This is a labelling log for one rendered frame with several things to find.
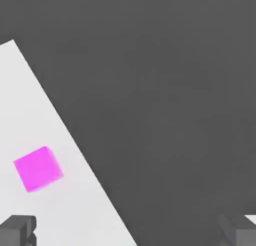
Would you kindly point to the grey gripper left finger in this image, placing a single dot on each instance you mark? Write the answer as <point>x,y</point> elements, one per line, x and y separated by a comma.
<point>14,232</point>

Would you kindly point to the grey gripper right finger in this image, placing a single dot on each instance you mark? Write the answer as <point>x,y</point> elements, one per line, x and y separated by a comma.
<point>243,236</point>

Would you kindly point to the small magenta cube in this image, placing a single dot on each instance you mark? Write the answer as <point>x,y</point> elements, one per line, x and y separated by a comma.
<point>38,169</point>

